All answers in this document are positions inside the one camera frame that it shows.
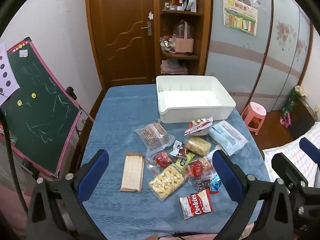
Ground pink basket with clear dome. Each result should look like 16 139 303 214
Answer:
172 20 195 53

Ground black cable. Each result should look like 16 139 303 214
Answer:
0 110 28 213

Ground cluster of toiletry bottles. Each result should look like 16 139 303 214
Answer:
164 0 197 12

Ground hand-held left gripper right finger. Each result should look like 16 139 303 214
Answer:
212 149 294 240

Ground beige wafer box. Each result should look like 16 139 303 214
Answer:
119 152 145 193

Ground blue candy wrapper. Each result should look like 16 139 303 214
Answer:
210 175 222 193

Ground red and white snack pouch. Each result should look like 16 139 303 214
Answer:
179 189 214 220

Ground pale yellow crackers packet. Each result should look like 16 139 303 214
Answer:
149 164 185 201

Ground white perforated sheet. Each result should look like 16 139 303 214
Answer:
0 42 20 107

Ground pink toy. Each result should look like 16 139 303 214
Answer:
280 114 292 128

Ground dark wooden cabinet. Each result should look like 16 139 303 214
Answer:
287 97 318 138

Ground small brown chocolate packet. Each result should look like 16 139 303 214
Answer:
169 141 188 158

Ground floral sliding wardrobe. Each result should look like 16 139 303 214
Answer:
205 0 320 112

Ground small dark red packet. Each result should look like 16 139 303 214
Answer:
145 151 174 174

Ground wooden corner shelf unit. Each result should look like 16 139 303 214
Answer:
153 0 213 77

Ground black easel knob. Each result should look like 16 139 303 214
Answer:
65 87 78 100

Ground silver door handle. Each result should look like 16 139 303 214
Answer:
141 21 152 36

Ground green chalkboard with pink frame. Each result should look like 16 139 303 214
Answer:
0 37 83 180

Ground colourful wall poster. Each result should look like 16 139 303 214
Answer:
222 0 258 36

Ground light blue packet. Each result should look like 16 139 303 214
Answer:
209 120 248 155

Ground clear brown biscuit packet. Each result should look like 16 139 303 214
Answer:
134 120 176 153

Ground red orange pastry packet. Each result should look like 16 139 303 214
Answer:
185 157 217 179

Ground pink plastic stool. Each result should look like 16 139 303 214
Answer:
240 102 267 135

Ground red white nut picture packet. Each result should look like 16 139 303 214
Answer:
184 117 213 136

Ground brown wooden door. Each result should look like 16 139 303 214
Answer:
85 0 160 88

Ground white plastic bin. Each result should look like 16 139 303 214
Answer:
156 75 237 124

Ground green printed bag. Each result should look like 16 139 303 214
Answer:
282 86 304 117

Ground folded pink cloths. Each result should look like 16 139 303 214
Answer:
161 59 188 75

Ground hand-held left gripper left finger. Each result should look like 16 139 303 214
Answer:
26 149 110 240

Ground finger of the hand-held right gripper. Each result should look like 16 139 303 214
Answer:
271 152 310 188
299 137 320 161

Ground green snack packet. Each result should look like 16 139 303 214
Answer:
175 152 195 173

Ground checkered bed blanket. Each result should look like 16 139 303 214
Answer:
261 122 320 188

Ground yellow puffed rice cake packet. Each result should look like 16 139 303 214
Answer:
184 136 212 155

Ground shiny packets on shelf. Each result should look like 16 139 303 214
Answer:
160 36 175 52

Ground dark candy wrapper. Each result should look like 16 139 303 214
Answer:
196 179 212 192

